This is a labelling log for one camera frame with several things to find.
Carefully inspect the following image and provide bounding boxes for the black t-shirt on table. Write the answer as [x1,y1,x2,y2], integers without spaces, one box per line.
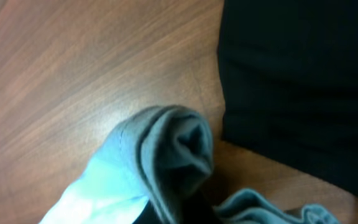
[218,0,358,197]

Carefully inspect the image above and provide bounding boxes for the light blue t-shirt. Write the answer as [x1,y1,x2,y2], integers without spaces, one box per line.
[42,105,337,224]

